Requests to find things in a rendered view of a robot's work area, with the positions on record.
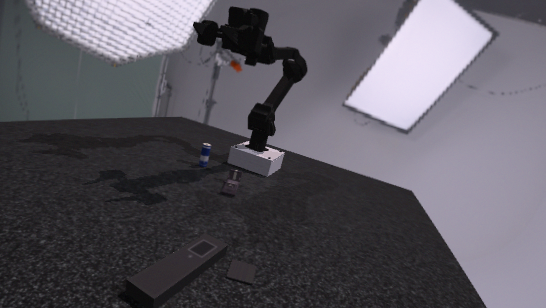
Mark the blue and white battery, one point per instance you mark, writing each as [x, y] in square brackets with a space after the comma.
[205, 155]

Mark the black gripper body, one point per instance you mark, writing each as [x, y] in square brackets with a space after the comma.
[254, 45]

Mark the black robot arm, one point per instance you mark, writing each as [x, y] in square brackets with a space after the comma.
[262, 116]

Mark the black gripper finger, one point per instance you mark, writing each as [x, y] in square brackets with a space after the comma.
[240, 37]
[203, 30]

